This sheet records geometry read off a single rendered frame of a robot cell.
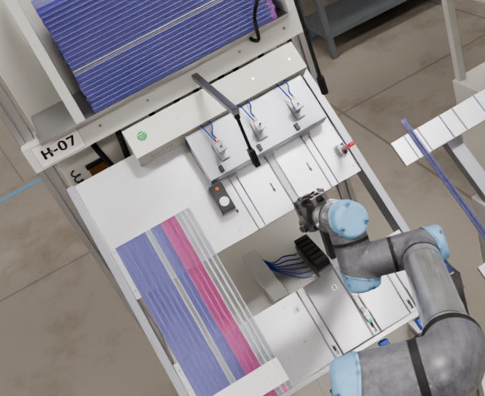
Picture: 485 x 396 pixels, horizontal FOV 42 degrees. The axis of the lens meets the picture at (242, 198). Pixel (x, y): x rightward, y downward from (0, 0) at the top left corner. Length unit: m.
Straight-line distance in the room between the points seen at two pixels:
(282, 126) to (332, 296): 0.44
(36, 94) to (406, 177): 2.05
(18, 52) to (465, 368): 1.25
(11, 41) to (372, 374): 1.17
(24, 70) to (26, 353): 1.95
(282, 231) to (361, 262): 0.89
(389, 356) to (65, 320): 2.58
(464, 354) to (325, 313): 0.67
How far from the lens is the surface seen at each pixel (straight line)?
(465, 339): 1.01
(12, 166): 4.88
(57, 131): 1.58
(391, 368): 0.97
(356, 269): 1.32
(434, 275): 1.18
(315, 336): 1.61
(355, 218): 1.29
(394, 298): 1.65
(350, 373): 0.98
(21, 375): 3.30
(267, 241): 2.16
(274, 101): 1.64
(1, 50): 1.70
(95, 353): 3.12
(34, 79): 1.72
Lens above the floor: 1.96
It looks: 34 degrees down
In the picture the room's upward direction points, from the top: 24 degrees counter-clockwise
